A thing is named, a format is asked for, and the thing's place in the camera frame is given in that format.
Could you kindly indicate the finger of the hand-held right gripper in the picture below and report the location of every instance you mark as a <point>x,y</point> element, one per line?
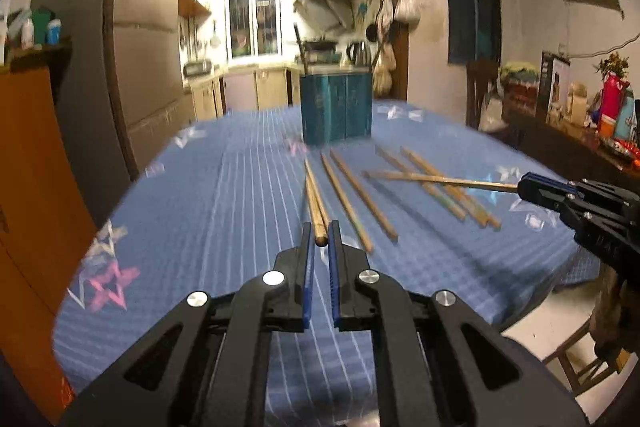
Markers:
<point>542,199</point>
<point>547,181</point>

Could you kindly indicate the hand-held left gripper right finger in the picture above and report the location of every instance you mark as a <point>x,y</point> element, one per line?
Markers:
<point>336,287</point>

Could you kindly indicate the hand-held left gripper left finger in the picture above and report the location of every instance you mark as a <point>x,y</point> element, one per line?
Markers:
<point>307,287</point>

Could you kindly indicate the wooden chopstick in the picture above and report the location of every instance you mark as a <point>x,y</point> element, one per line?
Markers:
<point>320,206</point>
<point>365,197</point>
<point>400,165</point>
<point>493,222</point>
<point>345,200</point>
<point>315,213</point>
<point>450,181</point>
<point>480,219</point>

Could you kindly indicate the teal chopstick holder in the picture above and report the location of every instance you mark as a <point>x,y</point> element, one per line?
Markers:
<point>335,112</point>

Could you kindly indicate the person's right hand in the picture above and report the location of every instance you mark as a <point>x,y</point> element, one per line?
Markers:
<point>611,312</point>

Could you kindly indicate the dark sideboard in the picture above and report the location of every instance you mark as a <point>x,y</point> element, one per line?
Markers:
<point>555,147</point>

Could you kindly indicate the black carton box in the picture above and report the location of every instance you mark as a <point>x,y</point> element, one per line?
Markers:
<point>552,84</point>

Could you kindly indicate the basket of cloths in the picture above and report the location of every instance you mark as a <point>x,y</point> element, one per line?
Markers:
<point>520,84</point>

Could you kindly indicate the red thermos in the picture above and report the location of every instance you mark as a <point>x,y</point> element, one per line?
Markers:
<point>612,104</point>

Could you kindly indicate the wooden chair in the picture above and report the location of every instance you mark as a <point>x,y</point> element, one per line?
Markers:
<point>575,364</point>
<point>482,92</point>

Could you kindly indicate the blue checked tablecloth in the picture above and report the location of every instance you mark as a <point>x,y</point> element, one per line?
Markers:
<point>225,207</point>

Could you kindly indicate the artificial flowers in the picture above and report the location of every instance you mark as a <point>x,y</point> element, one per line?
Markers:
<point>614,64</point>

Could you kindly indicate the hanging cloth bags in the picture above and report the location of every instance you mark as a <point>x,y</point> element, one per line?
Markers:
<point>385,72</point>

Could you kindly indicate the kitchen base cabinets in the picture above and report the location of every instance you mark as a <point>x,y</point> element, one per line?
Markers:
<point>240,89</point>

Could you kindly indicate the white plastic bag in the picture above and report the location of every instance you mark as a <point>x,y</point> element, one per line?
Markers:
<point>407,9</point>

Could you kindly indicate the steel electric kettle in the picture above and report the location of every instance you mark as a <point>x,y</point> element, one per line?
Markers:
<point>358,53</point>

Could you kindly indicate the black ladle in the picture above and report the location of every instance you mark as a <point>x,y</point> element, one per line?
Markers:
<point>371,33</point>

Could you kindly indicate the dark brown chopstick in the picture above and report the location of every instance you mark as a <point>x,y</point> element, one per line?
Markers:
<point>301,52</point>

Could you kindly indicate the black wok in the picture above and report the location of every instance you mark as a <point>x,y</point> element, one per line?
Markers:
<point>319,45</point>

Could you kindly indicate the kitchen window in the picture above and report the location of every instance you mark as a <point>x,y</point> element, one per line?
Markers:
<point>252,14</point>

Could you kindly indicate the range hood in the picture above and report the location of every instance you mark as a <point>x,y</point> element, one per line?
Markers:
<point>320,7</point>

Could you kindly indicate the brown refrigerator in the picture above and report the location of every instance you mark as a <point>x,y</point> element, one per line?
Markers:
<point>145,57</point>

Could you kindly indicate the orange wooden cabinet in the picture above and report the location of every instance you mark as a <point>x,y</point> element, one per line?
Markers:
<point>30,182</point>

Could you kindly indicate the green box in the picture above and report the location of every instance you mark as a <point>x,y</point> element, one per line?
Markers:
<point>42,24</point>

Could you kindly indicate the white bottle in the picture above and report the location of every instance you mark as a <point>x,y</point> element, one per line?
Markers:
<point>27,34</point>

